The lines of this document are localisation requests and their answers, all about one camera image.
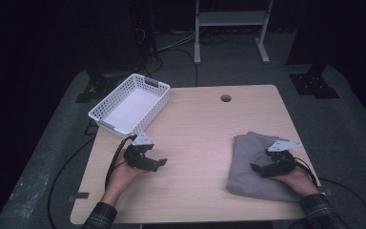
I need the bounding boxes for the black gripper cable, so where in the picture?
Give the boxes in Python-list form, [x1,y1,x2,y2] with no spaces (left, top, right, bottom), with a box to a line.
[104,135,138,192]
[294,156,319,187]

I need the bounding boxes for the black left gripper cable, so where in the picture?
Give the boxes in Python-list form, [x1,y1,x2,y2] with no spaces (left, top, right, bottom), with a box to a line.
[104,135,138,192]

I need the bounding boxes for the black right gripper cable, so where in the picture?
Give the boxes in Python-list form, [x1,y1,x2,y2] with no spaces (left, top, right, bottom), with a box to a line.
[294,156,319,187]

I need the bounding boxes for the person's left hand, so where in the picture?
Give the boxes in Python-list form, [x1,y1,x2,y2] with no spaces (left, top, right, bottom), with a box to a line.
[100,158,147,208]

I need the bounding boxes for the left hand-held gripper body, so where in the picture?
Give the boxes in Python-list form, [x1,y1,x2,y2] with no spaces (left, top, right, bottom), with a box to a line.
[123,133,154,170]

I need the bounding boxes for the black floor cable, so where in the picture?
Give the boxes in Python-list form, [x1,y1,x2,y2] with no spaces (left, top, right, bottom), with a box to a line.
[130,47,200,89]
[317,177,366,229]
[47,136,96,229]

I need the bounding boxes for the white metal stand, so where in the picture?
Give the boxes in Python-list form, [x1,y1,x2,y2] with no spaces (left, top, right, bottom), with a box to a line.
[193,0,275,66]

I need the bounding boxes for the white floor cable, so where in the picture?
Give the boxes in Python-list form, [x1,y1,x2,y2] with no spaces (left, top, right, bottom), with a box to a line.
[156,31,198,52]

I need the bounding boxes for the white plastic basket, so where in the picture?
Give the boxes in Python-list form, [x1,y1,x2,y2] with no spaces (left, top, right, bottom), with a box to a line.
[88,73,172,144]

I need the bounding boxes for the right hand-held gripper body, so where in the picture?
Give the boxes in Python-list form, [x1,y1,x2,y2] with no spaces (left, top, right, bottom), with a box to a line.
[266,138,303,176]

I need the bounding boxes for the person's right hand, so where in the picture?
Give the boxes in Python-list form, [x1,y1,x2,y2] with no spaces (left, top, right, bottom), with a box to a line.
[271,168,320,198]

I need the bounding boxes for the black stand base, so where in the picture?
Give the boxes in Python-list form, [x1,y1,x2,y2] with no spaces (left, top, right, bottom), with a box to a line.
[289,61,341,99]
[74,75,119,104]

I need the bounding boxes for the grey pants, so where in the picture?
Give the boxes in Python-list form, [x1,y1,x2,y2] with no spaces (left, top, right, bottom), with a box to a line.
[226,131,303,203]

